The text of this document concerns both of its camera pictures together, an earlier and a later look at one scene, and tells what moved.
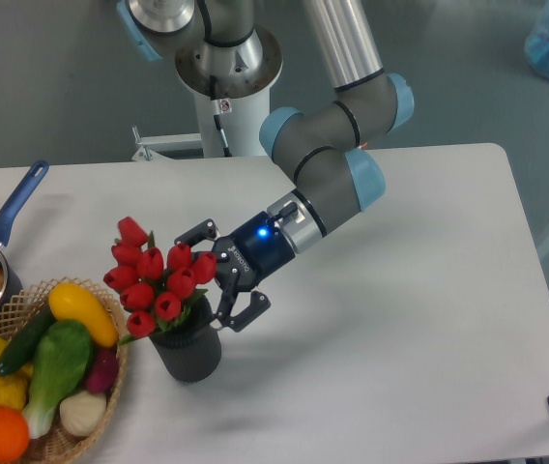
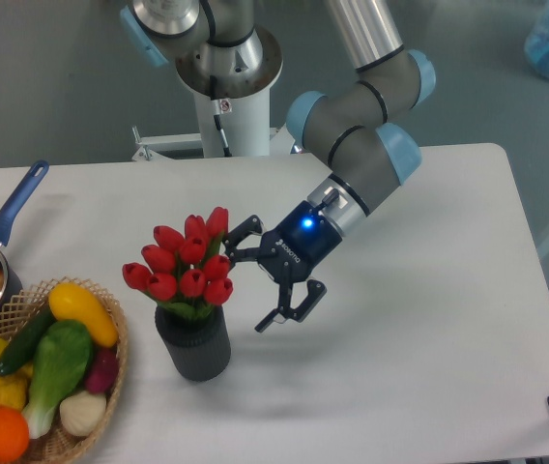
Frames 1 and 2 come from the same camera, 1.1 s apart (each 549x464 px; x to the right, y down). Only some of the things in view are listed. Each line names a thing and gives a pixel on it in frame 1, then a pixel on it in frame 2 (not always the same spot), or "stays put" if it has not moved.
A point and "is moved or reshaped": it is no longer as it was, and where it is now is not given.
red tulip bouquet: (154, 287) is moved or reshaped
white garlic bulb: (82, 413) stays put
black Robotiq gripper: (256, 250) -> (288, 253)
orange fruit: (2, 435) stays put
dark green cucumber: (25, 339) stays put
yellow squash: (70, 302) stays put
